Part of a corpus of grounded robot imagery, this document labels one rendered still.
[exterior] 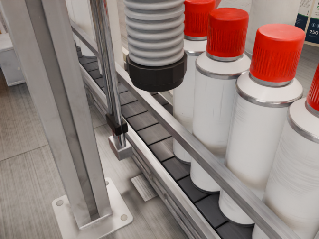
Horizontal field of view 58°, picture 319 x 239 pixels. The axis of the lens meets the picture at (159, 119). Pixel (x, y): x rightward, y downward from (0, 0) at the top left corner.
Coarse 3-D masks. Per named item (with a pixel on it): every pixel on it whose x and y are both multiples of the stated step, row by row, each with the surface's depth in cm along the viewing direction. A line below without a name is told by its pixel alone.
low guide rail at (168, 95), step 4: (124, 48) 61; (124, 52) 59; (128, 52) 59; (124, 56) 59; (124, 60) 60; (160, 92) 49; (164, 92) 48; (168, 92) 47; (172, 92) 46; (164, 96) 49; (168, 96) 47; (172, 96) 46; (168, 100) 48; (172, 100) 46
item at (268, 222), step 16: (80, 32) 56; (96, 48) 49; (128, 80) 40; (144, 96) 37; (160, 112) 34; (176, 128) 32; (192, 144) 29; (208, 160) 28; (224, 176) 26; (240, 192) 24; (256, 208) 23; (256, 224) 23; (272, 224) 22
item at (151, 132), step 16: (96, 64) 63; (96, 80) 57; (128, 96) 52; (160, 96) 52; (128, 112) 48; (144, 112) 48; (144, 128) 45; (160, 128) 45; (160, 144) 42; (160, 160) 39; (176, 160) 39; (176, 176) 37; (192, 192) 35; (208, 208) 33; (224, 224) 31
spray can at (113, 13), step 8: (88, 0) 49; (112, 0) 50; (88, 8) 51; (112, 8) 50; (112, 16) 51; (112, 24) 52; (112, 32) 52; (120, 32) 55; (112, 40) 53; (120, 40) 55; (120, 48) 55; (120, 56) 56; (120, 64) 57
